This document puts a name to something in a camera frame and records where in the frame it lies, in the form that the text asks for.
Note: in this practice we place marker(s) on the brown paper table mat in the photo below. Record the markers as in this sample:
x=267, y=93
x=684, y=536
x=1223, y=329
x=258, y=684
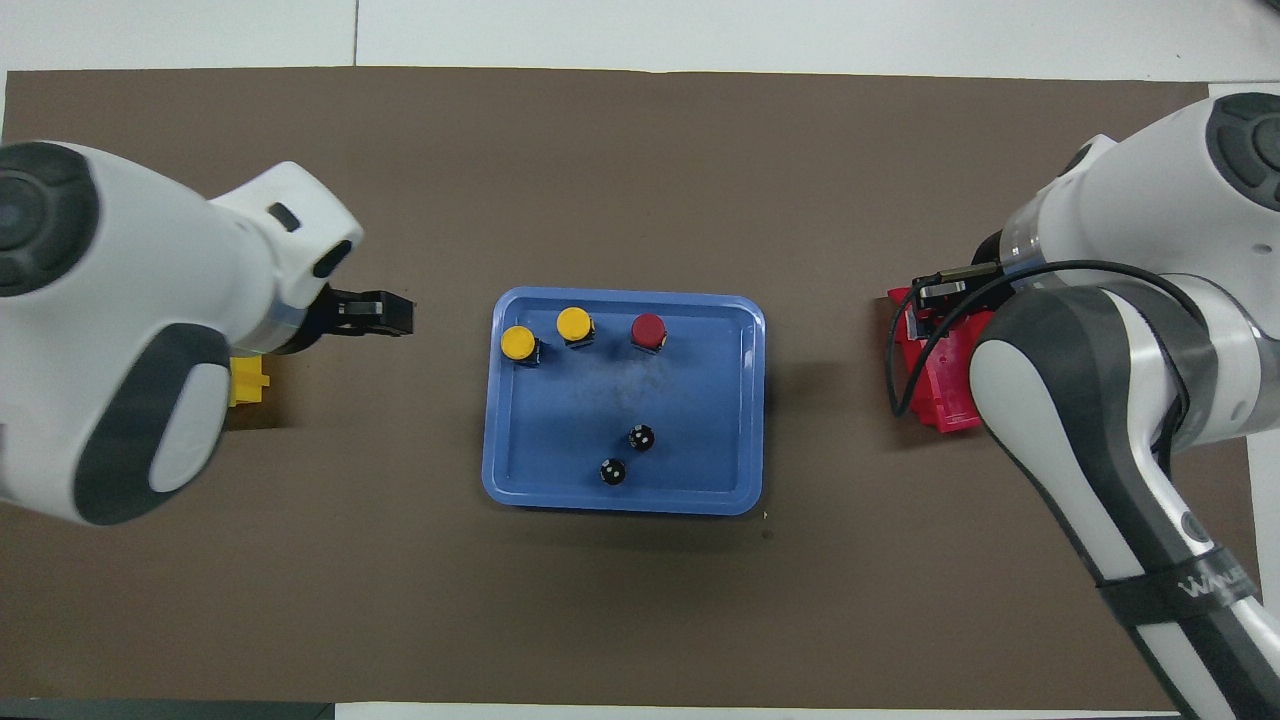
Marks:
x=640, y=600

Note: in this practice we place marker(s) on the yellow push button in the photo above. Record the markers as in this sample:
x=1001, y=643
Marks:
x=517, y=342
x=574, y=323

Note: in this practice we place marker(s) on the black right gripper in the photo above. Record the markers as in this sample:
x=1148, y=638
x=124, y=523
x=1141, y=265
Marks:
x=960, y=290

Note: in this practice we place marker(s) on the blue plastic tray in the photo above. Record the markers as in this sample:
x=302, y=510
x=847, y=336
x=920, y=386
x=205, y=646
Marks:
x=700, y=400

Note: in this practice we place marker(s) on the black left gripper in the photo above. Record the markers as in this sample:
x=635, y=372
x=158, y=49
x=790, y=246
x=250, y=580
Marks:
x=318, y=325

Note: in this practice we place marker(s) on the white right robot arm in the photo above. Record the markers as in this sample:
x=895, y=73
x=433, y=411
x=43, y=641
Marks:
x=1100, y=400

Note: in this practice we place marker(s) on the red push button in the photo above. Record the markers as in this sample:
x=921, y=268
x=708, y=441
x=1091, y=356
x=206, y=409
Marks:
x=648, y=329

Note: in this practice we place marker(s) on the yellow plastic bin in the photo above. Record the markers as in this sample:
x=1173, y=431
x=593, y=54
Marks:
x=248, y=382

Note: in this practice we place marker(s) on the black push button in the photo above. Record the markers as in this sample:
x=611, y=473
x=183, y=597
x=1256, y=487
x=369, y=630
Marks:
x=641, y=437
x=613, y=472

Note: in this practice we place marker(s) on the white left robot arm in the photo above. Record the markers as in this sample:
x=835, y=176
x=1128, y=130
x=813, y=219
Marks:
x=120, y=300

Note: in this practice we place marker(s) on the red plastic bin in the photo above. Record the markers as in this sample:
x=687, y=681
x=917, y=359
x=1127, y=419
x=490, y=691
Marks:
x=930, y=385

